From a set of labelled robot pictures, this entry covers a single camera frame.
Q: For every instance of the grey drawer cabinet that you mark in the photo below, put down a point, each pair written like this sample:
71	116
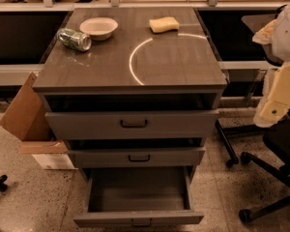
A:
135	60

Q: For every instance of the grey drawer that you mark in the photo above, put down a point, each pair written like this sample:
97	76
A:
139	197
81	117
136	152

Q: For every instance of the black side table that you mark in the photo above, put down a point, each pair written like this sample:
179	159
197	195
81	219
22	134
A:
254	23

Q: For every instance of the grey top drawer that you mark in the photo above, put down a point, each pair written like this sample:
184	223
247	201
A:
81	117

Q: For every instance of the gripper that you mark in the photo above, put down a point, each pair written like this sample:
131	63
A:
287	38

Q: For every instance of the black chair caster left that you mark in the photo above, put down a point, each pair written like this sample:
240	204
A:
3	186

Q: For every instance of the grey middle drawer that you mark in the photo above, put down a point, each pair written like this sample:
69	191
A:
136	152

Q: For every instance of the grey bottom drawer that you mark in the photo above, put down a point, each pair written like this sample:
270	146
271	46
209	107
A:
139	197

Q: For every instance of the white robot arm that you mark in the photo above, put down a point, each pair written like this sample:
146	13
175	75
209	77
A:
277	32

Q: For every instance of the yellow sponge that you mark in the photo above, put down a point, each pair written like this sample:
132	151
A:
164	24

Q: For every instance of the white bowl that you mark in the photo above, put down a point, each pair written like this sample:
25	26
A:
99	28

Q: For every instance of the brown cardboard box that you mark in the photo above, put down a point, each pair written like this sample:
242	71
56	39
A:
24	119

